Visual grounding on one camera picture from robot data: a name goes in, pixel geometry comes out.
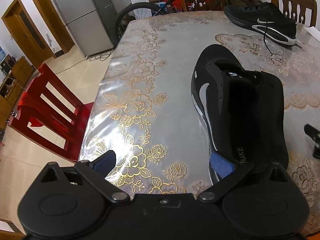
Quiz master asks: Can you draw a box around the black sneaker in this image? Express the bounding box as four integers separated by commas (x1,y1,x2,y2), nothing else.
224,2,297,46
191,44,289,183

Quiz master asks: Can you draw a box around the floral lace tablecloth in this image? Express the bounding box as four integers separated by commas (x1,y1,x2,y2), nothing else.
79,10,320,235

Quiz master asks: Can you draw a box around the red wooden chair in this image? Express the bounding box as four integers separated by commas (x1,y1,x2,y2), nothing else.
8,63,94,162

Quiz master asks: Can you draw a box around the wooden sideboard cabinet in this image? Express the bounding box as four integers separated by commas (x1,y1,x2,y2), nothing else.
0,56,35,130

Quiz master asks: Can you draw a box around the brown wooden chair right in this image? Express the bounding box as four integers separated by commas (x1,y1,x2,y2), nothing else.
271,0,317,27

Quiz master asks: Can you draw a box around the silver refrigerator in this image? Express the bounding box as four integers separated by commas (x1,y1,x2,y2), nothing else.
52,0,118,57

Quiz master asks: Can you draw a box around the white green box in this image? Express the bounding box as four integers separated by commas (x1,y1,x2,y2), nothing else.
131,0,152,20

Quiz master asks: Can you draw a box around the black bicycle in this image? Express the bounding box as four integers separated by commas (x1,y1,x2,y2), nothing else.
114,0,251,46

